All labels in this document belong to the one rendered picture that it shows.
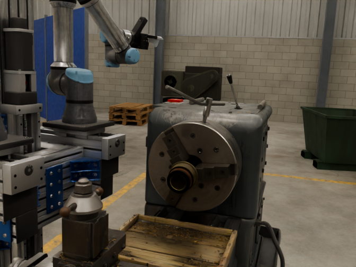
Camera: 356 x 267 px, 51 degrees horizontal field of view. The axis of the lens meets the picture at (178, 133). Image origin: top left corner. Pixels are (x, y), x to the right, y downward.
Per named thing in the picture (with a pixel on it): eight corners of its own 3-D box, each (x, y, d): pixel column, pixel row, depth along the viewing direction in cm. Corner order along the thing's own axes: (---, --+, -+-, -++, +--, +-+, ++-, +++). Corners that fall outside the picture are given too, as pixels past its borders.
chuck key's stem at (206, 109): (201, 129, 129) (208, 97, 126) (206, 131, 128) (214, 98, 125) (197, 129, 127) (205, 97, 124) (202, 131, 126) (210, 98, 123)
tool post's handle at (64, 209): (70, 210, 74) (70, 200, 74) (79, 211, 73) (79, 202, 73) (56, 217, 70) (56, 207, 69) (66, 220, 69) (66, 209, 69)
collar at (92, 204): (77, 198, 81) (77, 186, 81) (109, 204, 79) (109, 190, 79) (55, 211, 74) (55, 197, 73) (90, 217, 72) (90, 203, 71)
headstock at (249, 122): (180, 167, 208) (184, 98, 201) (267, 178, 194) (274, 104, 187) (138, 202, 152) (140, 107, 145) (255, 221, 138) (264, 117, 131)
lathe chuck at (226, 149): (149, 188, 142) (166, 109, 135) (228, 215, 134) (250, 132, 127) (140, 196, 133) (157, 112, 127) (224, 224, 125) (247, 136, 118)
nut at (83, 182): (80, 189, 78) (80, 174, 78) (96, 192, 77) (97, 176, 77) (69, 195, 75) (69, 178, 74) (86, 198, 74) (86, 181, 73)
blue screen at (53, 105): (5, 118, 912) (1, 20, 871) (38, 117, 959) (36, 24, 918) (63, 153, 587) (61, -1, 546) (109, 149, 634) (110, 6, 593)
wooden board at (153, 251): (135, 223, 131) (135, 212, 130) (237, 241, 120) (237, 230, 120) (91, 264, 103) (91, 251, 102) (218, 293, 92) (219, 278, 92)
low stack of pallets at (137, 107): (125, 117, 1026) (125, 102, 1019) (154, 119, 1009) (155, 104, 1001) (107, 124, 906) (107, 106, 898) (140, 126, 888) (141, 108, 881)
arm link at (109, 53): (114, 67, 180) (114, 44, 178) (101, 67, 187) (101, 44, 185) (127, 68, 185) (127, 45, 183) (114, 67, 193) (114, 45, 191)
